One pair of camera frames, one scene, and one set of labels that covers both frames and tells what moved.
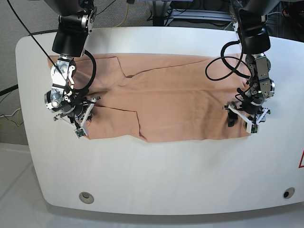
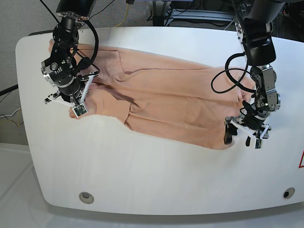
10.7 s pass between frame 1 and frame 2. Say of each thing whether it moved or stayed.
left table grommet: stayed
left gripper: moved
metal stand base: stayed
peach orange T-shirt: moved
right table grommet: stayed
